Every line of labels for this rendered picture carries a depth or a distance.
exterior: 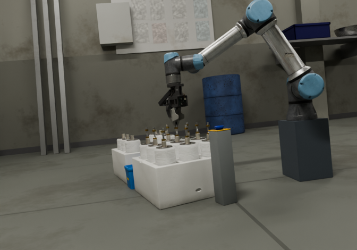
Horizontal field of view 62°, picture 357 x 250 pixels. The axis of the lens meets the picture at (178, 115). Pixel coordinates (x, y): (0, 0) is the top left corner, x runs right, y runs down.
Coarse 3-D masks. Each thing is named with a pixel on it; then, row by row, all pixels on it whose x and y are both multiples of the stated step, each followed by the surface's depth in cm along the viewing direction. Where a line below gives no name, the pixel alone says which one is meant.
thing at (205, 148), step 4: (200, 144) 143; (204, 144) 141; (208, 144) 140; (200, 148) 144; (204, 148) 141; (208, 148) 140; (204, 152) 141; (208, 152) 140; (204, 156) 142; (208, 156) 140
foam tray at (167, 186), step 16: (144, 160) 148; (176, 160) 139; (192, 160) 135; (208, 160) 135; (144, 176) 141; (160, 176) 126; (176, 176) 129; (192, 176) 132; (208, 176) 135; (144, 192) 144; (160, 192) 126; (176, 192) 129; (192, 192) 132; (208, 192) 135; (160, 208) 126
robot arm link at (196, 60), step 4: (180, 56) 146; (184, 56) 145; (188, 56) 145; (192, 56) 145; (196, 56) 144; (200, 56) 144; (180, 60) 145; (184, 60) 144; (188, 60) 144; (192, 60) 144; (196, 60) 144; (200, 60) 143; (184, 64) 144; (188, 64) 144; (192, 64) 144; (196, 64) 144; (200, 64) 144; (184, 68) 145; (188, 68) 146; (192, 68) 146; (196, 68) 146; (200, 68) 146
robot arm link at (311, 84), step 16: (256, 0) 137; (256, 16) 137; (272, 16) 138; (256, 32) 143; (272, 32) 139; (272, 48) 142; (288, 48) 138; (288, 64) 139; (288, 80) 143; (304, 80) 135; (320, 80) 135; (304, 96) 137
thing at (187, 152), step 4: (192, 144) 136; (196, 144) 138; (180, 148) 137; (184, 148) 135; (188, 148) 135; (192, 148) 136; (196, 148) 137; (180, 152) 137; (184, 152) 136; (188, 152) 135; (192, 152) 136; (196, 152) 137; (180, 156) 138; (184, 156) 136; (188, 156) 135; (192, 156) 135; (196, 156) 137; (180, 160) 138; (184, 160) 136; (188, 160) 135
